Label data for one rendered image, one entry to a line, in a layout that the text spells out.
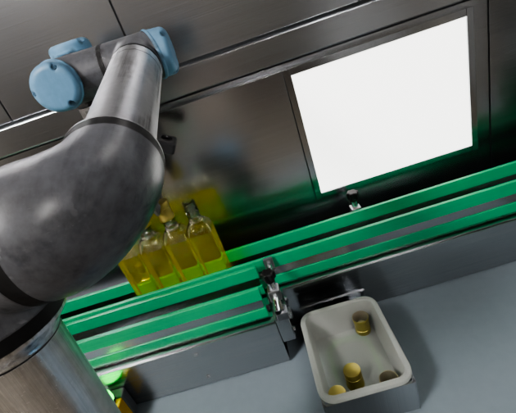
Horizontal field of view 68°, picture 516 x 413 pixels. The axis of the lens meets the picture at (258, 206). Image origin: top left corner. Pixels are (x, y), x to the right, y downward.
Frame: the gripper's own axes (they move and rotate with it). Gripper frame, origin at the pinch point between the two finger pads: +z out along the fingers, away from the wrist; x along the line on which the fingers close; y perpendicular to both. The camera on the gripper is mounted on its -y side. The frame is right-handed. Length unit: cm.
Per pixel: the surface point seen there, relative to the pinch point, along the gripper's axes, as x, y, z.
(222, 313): 13.6, -6.3, 22.6
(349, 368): 26, -28, 34
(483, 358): 27, -54, 40
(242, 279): 6.4, -11.8, 21.1
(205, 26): -15.0, -21.5, -29.9
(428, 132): -12, -65, 9
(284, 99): -12.0, -33.3, -10.4
